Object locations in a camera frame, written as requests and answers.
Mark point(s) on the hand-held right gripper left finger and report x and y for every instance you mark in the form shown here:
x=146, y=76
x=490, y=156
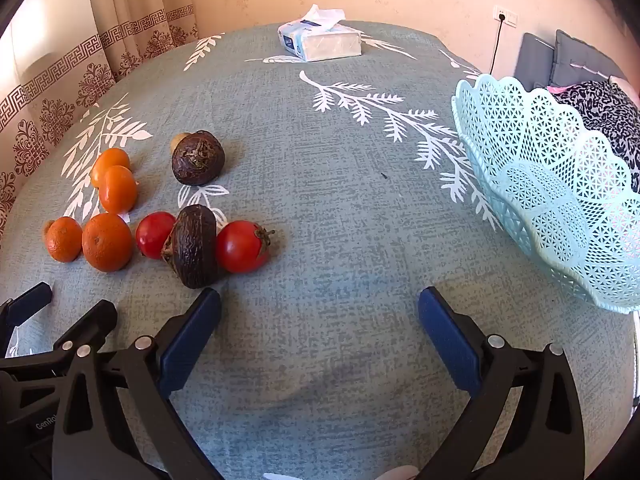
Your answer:
x=192, y=335

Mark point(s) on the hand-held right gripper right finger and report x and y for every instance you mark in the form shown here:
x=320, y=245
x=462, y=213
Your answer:
x=450, y=345

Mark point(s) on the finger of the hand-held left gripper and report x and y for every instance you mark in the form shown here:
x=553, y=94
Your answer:
x=97, y=317
x=30, y=305

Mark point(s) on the small orange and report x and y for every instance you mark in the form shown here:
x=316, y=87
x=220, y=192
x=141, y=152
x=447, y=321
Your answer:
x=118, y=191
x=112, y=159
x=64, y=240

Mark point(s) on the large orange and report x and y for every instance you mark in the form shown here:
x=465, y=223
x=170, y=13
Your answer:
x=106, y=242

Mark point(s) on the dark brown avocado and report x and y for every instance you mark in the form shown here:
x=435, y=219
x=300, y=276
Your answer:
x=192, y=247
x=197, y=157

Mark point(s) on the red tomato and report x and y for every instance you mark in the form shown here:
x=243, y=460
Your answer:
x=242, y=247
x=152, y=235

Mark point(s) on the light blue lattice basket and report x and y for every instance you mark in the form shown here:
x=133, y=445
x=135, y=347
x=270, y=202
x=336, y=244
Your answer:
x=550, y=200

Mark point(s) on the small tan kiwi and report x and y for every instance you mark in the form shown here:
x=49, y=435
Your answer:
x=178, y=142

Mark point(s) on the grey leaf print bedspread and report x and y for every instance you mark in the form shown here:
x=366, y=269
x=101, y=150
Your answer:
x=325, y=185

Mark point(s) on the patterned beige curtain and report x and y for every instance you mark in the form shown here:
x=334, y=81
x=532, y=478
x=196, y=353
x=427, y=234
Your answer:
x=60, y=85

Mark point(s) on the leopard print cloth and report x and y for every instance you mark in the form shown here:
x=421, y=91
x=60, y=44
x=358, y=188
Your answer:
x=607, y=110

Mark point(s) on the grey pillow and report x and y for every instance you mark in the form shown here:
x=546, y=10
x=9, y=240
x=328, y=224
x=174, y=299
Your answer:
x=535, y=62
x=585, y=60

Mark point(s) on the white pillow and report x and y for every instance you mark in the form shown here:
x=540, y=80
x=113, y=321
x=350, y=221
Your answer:
x=625, y=87

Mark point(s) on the white tissue box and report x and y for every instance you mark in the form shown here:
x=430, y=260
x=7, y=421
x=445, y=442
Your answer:
x=325, y=42

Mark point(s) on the white wall socket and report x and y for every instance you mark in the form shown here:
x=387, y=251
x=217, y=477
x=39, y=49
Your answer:
x=506, y=15

